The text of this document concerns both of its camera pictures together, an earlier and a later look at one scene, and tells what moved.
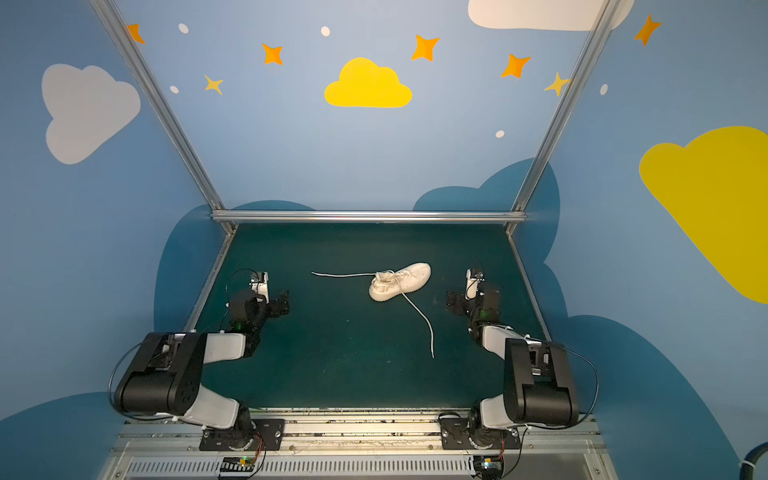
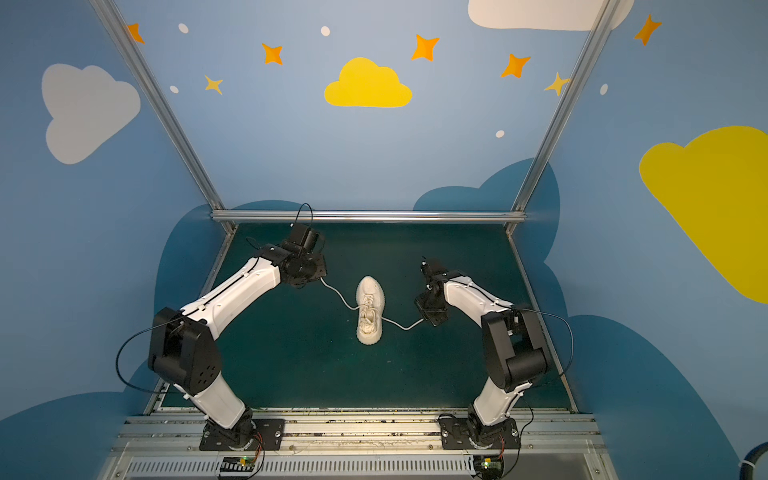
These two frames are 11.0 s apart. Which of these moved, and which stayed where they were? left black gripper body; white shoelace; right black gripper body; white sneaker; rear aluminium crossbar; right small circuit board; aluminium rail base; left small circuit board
Moved: white shoelace; left black gripper body; white sneaker; right black gripper body
Stayed: right small circuit board; left small circuit board; aluminium rail base; rear aluminium crossbar
